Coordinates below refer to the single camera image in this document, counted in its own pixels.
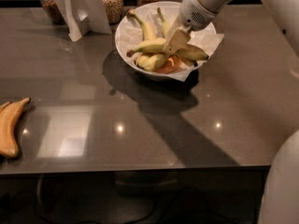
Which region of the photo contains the middle glass jar of grains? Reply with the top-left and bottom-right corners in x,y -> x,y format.
102,0 -> 123,24

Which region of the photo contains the white bowl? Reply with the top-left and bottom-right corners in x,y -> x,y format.
115,1 -> 222,81

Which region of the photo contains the yellow banana on table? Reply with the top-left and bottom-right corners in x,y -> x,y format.
0,97 -> 30,159

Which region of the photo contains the green-yellow banana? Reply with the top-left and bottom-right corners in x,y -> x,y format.
157,7 -> 197,66
126,9 -> 156,40

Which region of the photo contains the left glass jar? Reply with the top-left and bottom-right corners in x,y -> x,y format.
39,0 -> 65,25

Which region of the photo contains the lower pale banana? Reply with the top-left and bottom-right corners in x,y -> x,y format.
135,53 -> 168,72

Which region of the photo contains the white paper sign stand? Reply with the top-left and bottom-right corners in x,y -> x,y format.
54,0 -> 111,42

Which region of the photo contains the orange fruit piece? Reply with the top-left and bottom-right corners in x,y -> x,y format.
156,55 -> 181,74

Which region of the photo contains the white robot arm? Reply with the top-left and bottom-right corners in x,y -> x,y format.
164,0 -> 299,224

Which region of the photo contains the black cable under table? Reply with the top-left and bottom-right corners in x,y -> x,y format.
32,173 -> 260,224

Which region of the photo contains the right green-yellow banana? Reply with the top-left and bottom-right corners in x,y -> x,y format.
157,7 -> 197,66

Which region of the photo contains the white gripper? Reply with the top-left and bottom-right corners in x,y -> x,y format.
163,0 -> 217,55

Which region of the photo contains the banana with sticker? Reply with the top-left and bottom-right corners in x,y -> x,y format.
126,37 -> 209,61

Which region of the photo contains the left green-yellow banana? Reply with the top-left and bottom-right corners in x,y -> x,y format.
126,9 -> 156,40

